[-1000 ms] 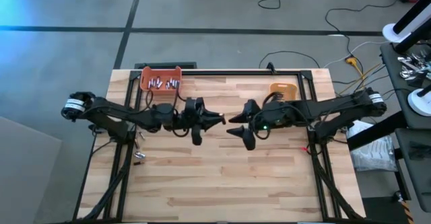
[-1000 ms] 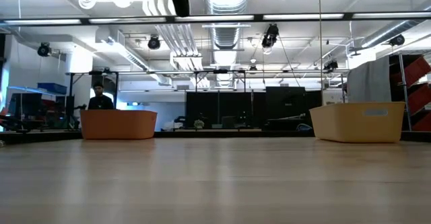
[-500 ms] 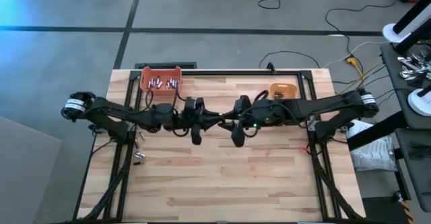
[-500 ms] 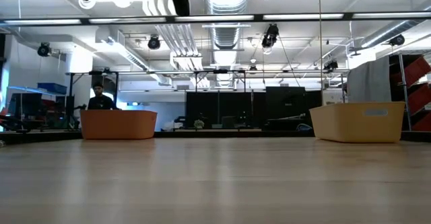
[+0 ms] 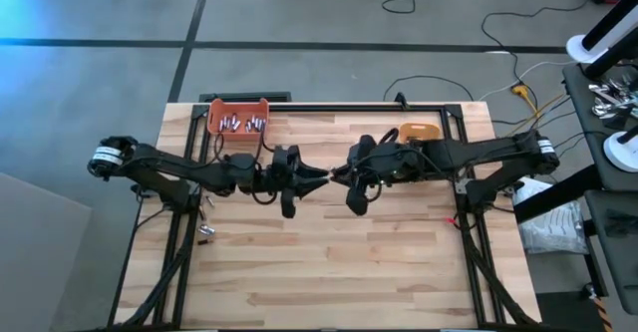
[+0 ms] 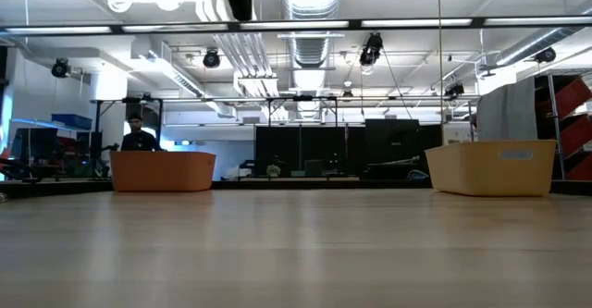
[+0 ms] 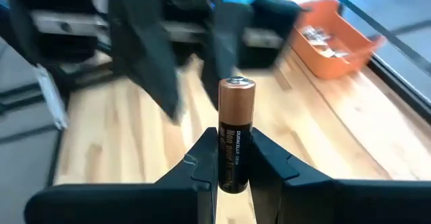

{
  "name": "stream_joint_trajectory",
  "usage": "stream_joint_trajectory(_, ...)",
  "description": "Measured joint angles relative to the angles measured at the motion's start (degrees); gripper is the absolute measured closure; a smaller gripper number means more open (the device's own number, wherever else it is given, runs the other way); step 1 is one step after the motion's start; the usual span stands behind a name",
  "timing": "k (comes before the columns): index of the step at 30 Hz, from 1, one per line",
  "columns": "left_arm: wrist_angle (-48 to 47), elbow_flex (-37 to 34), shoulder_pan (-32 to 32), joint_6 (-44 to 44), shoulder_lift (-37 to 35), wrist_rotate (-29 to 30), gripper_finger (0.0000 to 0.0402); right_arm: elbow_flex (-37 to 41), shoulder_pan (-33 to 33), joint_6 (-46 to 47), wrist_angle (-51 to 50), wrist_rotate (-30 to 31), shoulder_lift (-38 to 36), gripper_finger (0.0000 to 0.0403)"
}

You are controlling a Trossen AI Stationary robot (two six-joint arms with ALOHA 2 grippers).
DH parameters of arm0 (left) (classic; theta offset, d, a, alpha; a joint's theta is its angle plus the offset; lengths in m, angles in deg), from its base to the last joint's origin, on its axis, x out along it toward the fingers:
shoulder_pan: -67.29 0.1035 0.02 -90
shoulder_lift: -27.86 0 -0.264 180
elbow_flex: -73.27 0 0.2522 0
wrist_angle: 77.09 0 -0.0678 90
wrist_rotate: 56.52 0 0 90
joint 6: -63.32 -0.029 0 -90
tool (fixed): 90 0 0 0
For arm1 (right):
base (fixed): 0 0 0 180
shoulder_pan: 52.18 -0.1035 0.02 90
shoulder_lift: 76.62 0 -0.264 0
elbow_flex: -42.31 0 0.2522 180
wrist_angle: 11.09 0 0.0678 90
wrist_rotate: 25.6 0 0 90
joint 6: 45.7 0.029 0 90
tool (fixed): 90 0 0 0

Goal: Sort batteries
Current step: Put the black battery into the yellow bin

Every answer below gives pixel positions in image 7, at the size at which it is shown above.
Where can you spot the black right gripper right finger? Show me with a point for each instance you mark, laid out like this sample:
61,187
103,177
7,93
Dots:
336,204

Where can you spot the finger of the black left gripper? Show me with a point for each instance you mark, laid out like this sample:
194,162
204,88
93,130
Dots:
144,49
225,42

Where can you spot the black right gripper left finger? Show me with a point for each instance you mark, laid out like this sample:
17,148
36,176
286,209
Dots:
118,204

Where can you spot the black copper AA battery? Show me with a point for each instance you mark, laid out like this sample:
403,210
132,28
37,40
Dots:
235,109

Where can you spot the orange plastic bin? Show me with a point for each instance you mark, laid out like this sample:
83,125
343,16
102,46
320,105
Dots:
343,66

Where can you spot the silver frame bracket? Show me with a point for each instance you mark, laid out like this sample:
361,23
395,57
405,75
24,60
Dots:
50,96

